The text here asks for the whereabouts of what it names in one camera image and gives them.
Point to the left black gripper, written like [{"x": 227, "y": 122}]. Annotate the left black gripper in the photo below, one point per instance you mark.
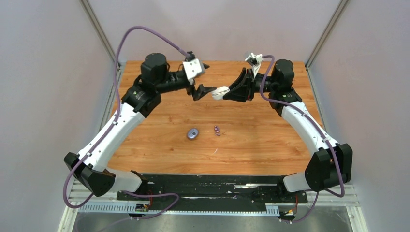
[{"x": 201, "y": 91}]

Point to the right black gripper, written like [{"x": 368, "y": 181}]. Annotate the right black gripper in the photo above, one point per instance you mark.
[{"x": 244, "y": 91}]

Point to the white earbud charging case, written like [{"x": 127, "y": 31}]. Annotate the white earbud charging case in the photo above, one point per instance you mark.
[{"x": 219, "y": 92}]

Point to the blue-grey earbud case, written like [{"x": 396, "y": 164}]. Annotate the blue-grey earbud case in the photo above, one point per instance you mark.
[{"x": 193, "y": 134}]

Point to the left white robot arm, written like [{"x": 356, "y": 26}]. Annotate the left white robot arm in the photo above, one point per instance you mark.
[{"x": 89, "y": 165}]

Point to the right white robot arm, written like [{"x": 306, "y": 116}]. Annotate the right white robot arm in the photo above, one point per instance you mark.
[{"x": 331, "y": 162}]

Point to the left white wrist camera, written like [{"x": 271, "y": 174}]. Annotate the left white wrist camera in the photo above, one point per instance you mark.
[{"x": 193, "y": 67}]

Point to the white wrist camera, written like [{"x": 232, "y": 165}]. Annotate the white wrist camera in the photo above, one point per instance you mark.
[
  {"x": 255, "y": 61},
  {"x": 193, "y": 67}
]

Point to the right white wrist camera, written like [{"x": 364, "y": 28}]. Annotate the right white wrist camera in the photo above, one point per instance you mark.
[{"x": 255, "y": 61}]

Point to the left aluminium frame post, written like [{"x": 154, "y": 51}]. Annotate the left aluminium frame post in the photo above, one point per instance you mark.
[{"x": 90, "y": 13}]

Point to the aluminium frame post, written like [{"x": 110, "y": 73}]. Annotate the aluminium frame post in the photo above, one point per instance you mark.
[
  {"x": 90, "y": 13},
  {"x": 342, "y": 4}
]

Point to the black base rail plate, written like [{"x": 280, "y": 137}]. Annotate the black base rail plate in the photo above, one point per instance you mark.
[{"x": 236, "y": 193}]

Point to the right aluminium frame post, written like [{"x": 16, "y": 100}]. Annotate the right aluminium frame post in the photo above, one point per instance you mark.
[{"x": 342, "y": 4}]

